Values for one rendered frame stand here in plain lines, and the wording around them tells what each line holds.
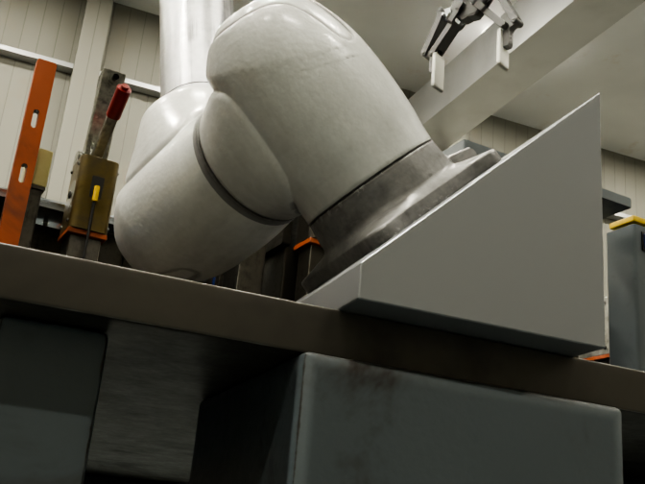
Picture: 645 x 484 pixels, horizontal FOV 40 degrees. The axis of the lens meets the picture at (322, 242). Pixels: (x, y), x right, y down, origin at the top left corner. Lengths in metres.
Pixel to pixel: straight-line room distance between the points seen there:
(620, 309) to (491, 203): 0.95
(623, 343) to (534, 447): 0.92
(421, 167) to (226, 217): 0.22
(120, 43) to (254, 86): 10.86
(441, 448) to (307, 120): 0.33
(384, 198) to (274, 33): 0.19
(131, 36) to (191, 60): 10.67
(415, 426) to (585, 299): 0.19
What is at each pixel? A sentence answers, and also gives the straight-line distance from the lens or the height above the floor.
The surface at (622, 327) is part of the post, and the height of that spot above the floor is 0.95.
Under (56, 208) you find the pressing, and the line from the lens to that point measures 1.44.
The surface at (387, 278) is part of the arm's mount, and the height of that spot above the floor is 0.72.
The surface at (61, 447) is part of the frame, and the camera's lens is 0.68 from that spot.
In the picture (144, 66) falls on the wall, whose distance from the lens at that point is 11.64.
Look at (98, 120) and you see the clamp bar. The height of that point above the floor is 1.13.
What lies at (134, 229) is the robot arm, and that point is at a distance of 1.02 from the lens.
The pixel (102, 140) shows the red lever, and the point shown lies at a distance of 1.41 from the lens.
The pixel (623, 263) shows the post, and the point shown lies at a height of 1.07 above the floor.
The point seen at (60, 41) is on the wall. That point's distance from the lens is 11.59.
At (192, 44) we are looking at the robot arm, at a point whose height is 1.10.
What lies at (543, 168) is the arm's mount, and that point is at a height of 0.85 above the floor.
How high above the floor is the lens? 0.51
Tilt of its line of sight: 20 degrees up
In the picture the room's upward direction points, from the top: 5 degrees clockwise
